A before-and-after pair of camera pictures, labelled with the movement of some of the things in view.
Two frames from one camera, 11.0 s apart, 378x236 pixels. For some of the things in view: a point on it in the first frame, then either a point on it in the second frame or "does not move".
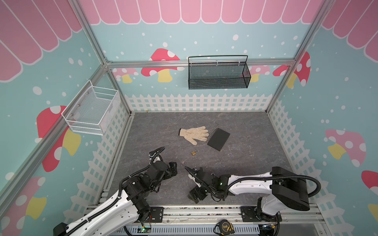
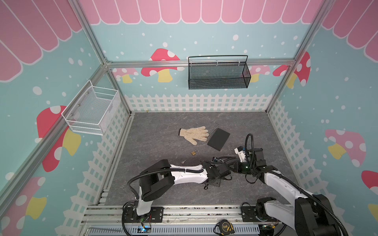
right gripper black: x=199 y=181 -> x=256 y=156
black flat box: x=218 y=139 does not move
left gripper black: x=173 y=170 -> x=217 y=183
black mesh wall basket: x=208 y=75 does not move
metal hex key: x=213 y=130 does not move
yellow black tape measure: x=224 y=228 does not move
